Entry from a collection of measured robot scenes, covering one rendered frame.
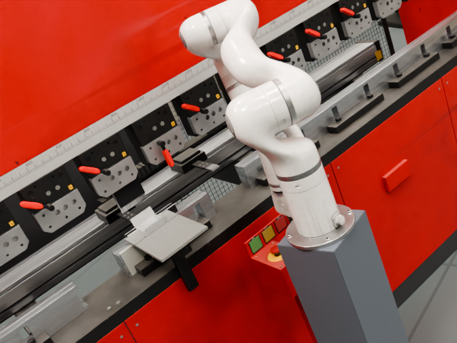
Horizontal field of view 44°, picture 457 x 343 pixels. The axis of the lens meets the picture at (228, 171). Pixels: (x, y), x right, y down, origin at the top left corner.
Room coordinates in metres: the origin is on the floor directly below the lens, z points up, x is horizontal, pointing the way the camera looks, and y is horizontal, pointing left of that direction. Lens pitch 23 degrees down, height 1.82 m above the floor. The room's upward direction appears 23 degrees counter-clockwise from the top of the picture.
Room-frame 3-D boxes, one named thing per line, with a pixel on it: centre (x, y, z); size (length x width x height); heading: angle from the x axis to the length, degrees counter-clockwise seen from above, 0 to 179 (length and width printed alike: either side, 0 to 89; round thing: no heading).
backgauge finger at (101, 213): (1.93, 0.41, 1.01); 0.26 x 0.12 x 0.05; 27
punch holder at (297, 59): (2.13, -0.35, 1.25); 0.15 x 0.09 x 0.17; 117
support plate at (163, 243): (1.65, 0.27, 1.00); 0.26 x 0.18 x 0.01; 27
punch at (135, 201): (1.78, 0.34, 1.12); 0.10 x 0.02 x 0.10; 117
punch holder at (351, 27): (2.32, -0.71, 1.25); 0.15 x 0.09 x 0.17; 117
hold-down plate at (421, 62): (2.37, -0.94, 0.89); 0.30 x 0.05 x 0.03; 117
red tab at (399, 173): (2.11, -0.65, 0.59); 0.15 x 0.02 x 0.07; 117
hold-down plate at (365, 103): (2.19, -0.58, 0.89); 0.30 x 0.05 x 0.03; 117
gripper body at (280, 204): (1.63, -0.14, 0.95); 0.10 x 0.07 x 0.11; 29
